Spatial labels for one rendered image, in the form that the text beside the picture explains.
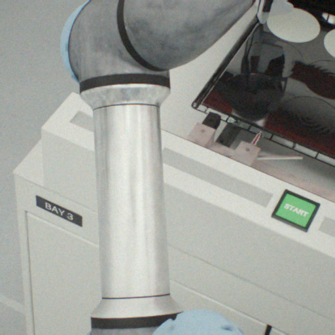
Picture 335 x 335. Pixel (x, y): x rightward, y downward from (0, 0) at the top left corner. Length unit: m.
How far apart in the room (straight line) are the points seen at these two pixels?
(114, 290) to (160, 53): 0.29
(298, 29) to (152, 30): 0.68
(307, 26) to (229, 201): 0.52
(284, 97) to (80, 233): 0.42
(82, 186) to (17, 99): 1.39
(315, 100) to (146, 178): 0.54
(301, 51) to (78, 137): 0.49
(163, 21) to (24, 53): 1.92
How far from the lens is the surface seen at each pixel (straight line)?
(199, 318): 0.98
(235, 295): 1.40
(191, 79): 1.63
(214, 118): 1.44
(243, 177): 1.29
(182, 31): 1.01
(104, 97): 1.07
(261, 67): 1.56
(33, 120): 2.68
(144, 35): 1.02
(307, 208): 1.27
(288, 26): 1.66
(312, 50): 1.62
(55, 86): 2.79
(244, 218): 1.25
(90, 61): 1.08
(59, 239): 1.53
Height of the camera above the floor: 1.93
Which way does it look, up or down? 49 degrees down
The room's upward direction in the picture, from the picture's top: 7 degrees clockwise
